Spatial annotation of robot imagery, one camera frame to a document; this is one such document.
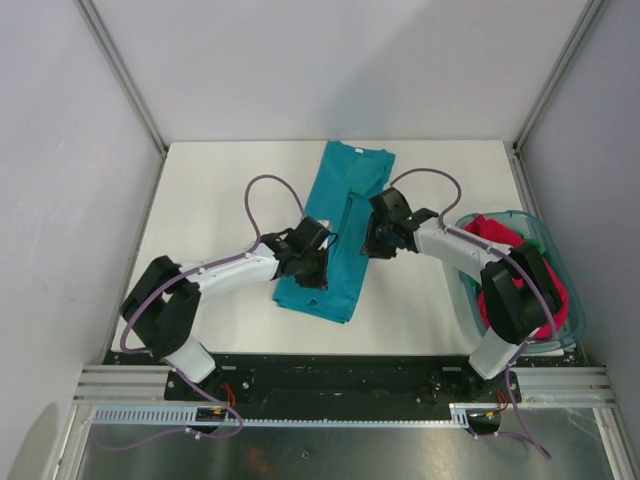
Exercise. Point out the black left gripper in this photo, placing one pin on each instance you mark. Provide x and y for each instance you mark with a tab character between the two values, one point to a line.
319	280

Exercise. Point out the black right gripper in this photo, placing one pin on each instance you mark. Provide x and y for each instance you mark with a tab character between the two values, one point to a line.
371	246

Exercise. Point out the teal t-shirt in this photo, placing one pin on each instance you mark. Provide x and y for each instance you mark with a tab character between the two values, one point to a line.
347	178

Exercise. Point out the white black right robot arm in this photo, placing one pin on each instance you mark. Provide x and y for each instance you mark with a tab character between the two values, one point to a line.
519	293

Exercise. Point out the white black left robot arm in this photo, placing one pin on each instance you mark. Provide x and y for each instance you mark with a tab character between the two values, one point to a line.
161	307

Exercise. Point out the magenta red t-shirt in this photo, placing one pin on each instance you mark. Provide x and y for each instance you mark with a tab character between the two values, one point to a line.
513	228

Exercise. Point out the clear blue plastic bin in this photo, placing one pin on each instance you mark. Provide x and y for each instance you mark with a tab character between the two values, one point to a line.
574	328

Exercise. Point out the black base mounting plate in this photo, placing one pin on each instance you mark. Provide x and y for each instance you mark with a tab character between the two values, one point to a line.
350	387

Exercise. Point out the right aluminium corner post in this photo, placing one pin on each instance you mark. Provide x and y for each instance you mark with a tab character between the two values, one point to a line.
578	37

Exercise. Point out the aluminium corner post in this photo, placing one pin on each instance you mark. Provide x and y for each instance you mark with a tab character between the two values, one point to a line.
113	57
578	37

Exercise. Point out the white slotted cable duct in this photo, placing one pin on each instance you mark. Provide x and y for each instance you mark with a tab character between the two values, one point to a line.
447	416

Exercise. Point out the aluminium frame rail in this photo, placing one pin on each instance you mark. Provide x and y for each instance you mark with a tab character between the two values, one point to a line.
121	384

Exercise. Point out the left aluminium corner post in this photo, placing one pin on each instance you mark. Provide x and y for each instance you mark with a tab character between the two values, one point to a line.
113	57

